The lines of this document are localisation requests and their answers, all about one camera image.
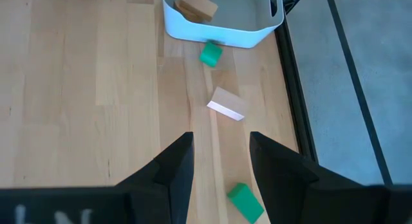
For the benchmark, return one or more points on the plain wooden block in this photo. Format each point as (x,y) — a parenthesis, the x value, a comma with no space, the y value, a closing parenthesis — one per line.
(227,101)
(199,5)
(185,15)

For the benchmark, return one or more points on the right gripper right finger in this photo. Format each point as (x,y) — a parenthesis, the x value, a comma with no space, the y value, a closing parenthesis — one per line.
(289,192)

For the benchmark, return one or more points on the small green wooden block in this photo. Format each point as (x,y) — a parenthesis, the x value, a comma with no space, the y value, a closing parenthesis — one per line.
(210,55)

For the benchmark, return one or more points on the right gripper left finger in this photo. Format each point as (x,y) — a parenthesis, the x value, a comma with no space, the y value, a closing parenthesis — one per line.
(167,185)

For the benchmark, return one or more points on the white plastic bin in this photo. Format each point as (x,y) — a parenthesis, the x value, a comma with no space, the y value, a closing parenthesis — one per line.
(225,35)

